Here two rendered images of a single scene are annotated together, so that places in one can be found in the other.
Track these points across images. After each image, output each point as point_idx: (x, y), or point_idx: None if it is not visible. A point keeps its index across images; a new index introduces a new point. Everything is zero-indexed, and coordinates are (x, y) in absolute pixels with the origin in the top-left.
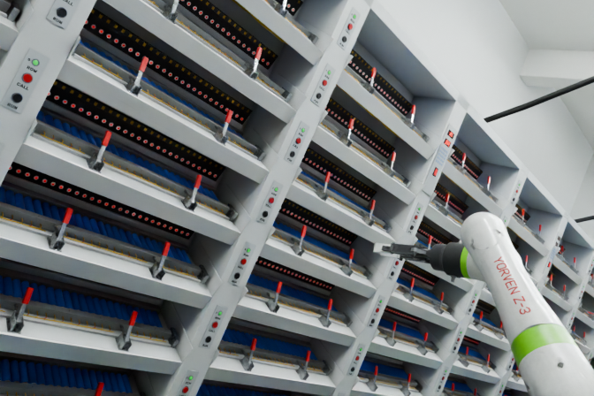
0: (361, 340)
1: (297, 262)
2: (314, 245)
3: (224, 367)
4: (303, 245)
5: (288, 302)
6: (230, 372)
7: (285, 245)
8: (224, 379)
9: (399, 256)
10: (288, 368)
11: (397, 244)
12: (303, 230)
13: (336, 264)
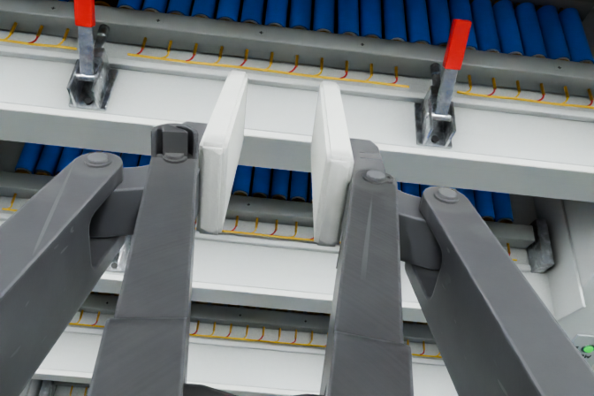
0: (590, 328)
1: (99, 133)
2: (255, 28)
3: (50, 366)
4: (185, 41)
5: (234, 217)
6: (70, 377)
7: (58, 64)
8: (74, 381)
9: (330, 238)
10: (310, 354)
11: (31, 205)
12: None
13: (387, 95)
